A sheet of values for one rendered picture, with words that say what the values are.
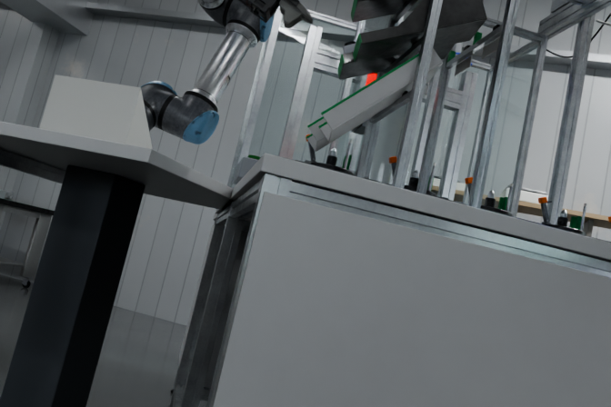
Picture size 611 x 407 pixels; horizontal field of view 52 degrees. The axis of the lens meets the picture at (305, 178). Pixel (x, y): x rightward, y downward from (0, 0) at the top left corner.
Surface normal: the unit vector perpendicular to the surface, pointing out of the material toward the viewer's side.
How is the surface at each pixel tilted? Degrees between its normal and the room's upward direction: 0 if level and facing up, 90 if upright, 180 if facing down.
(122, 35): 90
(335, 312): 90
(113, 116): 90
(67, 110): 90
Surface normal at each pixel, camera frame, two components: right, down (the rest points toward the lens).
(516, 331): 0.19, -0.10
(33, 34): -0.27, -0.20
